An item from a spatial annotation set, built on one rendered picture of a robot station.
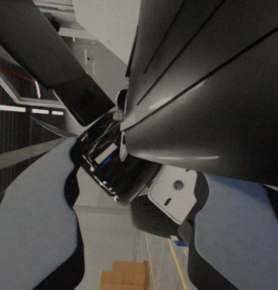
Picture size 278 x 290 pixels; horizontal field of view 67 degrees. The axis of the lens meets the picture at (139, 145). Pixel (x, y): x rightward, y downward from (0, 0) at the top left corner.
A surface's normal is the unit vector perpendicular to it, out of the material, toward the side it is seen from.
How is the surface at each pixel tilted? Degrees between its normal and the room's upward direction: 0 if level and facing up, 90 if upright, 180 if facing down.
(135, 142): 15
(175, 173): 53
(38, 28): 132
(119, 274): 90
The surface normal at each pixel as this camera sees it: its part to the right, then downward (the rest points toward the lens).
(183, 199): -0.55, 0.01
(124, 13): -0.69, 0.66
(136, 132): -0.96, 0.01
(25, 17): 0.76, -0.52
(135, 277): 0.05, 0.10
